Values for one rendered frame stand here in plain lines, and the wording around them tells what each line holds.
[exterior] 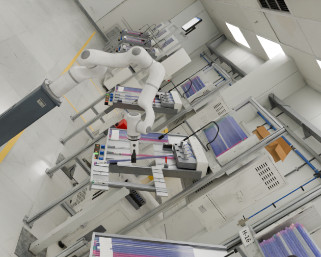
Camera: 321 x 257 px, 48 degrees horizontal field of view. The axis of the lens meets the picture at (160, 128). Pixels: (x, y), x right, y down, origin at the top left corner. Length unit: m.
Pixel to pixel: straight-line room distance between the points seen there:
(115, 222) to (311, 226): 1.45
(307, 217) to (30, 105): 1.89
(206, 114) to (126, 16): 7.44
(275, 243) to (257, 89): 4.35
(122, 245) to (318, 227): 0.98
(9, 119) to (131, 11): 8.68
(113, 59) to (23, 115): 0.76
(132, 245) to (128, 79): 5.51
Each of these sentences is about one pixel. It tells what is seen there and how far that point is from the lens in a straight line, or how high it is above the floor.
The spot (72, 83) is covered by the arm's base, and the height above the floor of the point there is 0.86.
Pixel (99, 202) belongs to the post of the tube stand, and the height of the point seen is 0.62.
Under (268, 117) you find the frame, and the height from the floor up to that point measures 1.88.
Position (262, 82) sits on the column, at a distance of 6.00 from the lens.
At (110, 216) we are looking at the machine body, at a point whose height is 0.49.
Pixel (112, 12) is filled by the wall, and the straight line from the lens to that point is 11.15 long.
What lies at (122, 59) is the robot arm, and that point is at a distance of 2.43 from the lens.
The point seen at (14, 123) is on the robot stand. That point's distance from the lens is 2.77.
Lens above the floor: 1.58
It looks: 9 degrees down
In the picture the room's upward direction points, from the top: 56 degrees clockwise
